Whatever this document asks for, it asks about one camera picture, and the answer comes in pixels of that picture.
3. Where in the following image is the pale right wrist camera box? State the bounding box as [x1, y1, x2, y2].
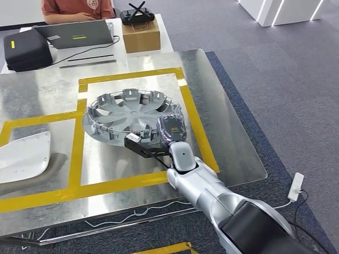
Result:
[126, 132, 141, 144]

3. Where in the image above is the grey laptop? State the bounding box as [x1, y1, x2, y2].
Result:
[32, 20, 114, 50]

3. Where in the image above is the black robot tether cable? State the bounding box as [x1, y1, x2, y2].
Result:
[287, 189, 331, 254]

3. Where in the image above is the brown cardboard box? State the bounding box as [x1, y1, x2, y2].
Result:
[122, 19, 161, 54]

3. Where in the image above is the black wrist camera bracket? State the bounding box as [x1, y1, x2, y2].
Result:
[124, 137, 173, 169]

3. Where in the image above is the white car body panel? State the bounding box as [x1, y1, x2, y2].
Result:
[0, 131, 51, 185]

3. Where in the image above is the white power strip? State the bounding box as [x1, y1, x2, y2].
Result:
[288, 172, 304, 203]

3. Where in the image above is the white power cable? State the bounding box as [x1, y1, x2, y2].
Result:
[85, 199, 292, 229]

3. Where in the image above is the grey flat bar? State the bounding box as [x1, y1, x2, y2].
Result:
[59, 53, 117, 68]

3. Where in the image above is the black hard carry case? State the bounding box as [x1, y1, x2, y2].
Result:
[3, 29, 54, 72]

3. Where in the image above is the white office desk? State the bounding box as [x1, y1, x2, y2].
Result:
[0, 14, 174, 74]

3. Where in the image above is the grey plastic wheel hubcap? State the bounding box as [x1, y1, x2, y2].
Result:
[82, 88, 187, 147]

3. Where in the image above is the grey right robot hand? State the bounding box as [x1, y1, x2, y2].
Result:
[156, 114, 187, 146]

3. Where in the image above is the white lit display plinth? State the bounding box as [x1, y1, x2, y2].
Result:
[236, 0, 339, 27]

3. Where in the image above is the person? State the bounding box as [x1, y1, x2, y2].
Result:
[41, 0, 116, 25]

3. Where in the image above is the black remote controller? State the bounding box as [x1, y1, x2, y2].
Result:
[119, 1, 156, 26]

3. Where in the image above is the black laptop cable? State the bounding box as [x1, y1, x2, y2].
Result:
[48, 35, 121, 67]

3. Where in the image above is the stainless steel workbench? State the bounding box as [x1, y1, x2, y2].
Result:
[0, 49, 268, 246]

